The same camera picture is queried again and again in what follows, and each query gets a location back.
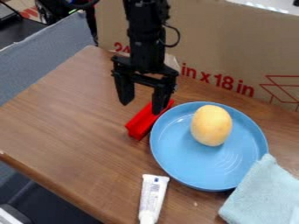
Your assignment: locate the cardboard box wall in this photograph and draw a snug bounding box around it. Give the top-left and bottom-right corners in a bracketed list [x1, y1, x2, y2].
[97, 0, 299, 112]

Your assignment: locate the blue plate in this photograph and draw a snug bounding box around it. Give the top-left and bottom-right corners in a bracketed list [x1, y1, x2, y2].
[150, 101, 269, 192]

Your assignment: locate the white tube of cream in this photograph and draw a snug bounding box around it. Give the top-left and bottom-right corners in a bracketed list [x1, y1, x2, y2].
[138, 174, 170, 224]

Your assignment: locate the light blue towel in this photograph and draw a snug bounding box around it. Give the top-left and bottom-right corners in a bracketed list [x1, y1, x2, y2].
[219, 154, 299, 224]

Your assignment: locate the yellow lemon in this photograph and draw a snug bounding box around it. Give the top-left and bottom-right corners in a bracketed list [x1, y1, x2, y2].
[191, 105, 233, 146]

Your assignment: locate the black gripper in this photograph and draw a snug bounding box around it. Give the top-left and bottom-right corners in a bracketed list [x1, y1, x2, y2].
[111, 29, 179, 115]

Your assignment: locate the red rectangular block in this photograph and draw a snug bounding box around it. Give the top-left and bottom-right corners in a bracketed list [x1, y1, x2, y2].
[126, 99, 174, 141]

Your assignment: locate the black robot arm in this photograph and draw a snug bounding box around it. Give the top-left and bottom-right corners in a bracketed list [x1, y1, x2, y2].
[111, 0, 181, 115]

